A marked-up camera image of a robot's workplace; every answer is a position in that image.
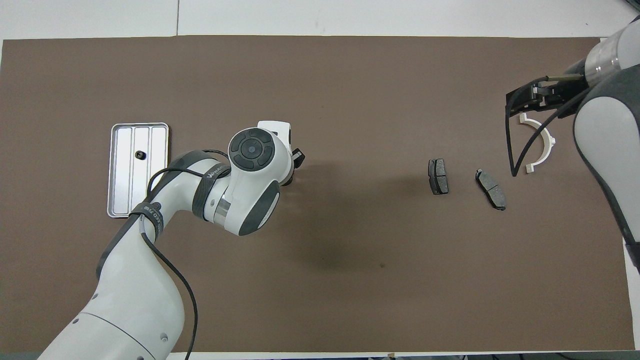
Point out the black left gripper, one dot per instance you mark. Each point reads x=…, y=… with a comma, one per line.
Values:
x=298, y=158

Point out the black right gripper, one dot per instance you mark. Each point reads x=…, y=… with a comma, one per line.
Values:
x=565, y=95

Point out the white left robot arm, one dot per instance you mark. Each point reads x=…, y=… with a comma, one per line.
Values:
x=130, y=280

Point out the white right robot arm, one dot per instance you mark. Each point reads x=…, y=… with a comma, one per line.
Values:
x=605, y=140

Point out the silver ribbed metal tray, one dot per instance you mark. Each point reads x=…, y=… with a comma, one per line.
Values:
x=120, y=175

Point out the long curved brake pad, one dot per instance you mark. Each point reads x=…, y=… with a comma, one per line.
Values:
x=491, y=189

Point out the rectangular dark brake pad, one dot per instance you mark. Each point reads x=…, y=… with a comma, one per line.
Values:
x=438, y=176

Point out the brown table mat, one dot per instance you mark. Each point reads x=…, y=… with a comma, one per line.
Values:
x=350, y=275

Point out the white semicircular plastic bracket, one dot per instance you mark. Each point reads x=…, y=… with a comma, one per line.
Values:
x=549, y=142

